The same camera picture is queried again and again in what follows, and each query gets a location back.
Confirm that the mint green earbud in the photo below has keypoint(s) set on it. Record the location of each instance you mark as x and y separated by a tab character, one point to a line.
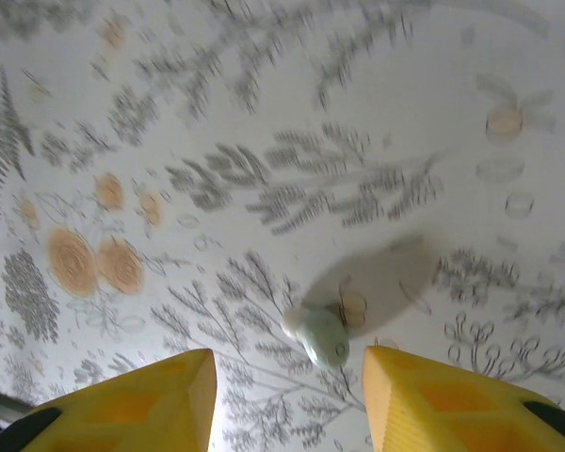
325	339

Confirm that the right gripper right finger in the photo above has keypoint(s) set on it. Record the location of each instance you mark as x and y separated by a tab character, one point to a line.
452	414

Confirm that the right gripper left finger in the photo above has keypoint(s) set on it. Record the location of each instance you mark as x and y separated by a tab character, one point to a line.
146	414

